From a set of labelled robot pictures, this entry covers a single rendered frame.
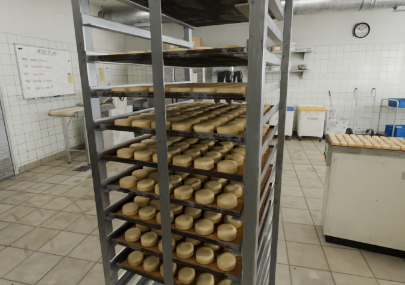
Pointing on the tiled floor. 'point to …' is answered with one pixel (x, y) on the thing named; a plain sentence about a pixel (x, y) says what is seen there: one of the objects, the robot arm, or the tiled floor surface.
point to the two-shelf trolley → (394, 119)
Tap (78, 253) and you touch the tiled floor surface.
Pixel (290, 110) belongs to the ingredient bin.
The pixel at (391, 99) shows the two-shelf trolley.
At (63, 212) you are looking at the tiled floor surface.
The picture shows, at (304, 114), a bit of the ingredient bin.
